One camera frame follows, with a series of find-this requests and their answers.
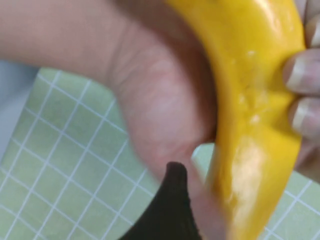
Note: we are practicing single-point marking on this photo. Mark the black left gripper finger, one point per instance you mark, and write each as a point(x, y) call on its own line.
point(167, 215)

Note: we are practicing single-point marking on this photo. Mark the yellow banana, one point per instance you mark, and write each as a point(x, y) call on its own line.
point(252, 105)

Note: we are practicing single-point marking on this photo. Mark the person's bare forearm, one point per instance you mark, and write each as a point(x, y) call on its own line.
point(55, 32)

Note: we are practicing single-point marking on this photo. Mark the person's bare hand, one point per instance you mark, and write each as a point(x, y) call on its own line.
point(162, 100)

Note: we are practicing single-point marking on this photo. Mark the green checked tablecloth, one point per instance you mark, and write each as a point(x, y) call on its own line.
point(62, 155)

